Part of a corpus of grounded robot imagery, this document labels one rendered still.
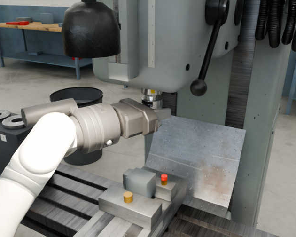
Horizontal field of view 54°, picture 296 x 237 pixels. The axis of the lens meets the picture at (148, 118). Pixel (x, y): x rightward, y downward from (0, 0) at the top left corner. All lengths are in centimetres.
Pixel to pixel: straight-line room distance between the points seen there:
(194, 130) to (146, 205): 41
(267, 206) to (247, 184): 135
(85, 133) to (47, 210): 43
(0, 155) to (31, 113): 52
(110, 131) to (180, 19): 24
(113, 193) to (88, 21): 50
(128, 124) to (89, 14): 28
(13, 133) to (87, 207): 31
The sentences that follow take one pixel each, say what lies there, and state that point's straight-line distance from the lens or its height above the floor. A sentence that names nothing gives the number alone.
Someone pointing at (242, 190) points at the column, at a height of 83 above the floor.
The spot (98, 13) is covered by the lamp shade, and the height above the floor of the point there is 146.
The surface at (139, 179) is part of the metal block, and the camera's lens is 74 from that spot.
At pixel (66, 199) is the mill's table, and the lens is 94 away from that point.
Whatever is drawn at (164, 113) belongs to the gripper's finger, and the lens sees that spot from 63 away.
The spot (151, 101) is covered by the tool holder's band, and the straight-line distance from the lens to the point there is 62.
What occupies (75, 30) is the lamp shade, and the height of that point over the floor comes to 144.
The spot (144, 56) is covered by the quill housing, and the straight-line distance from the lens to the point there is 52.
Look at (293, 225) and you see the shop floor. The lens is 236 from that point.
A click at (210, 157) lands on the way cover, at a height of 96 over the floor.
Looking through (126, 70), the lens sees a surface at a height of 136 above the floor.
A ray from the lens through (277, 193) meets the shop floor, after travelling 261.
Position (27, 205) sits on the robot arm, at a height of 118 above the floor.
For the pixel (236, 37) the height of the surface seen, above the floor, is 137.
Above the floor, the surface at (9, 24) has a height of 89.
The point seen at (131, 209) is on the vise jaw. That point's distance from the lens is 71.
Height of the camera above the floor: 148
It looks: 24 degrees down
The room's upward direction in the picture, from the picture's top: straight up
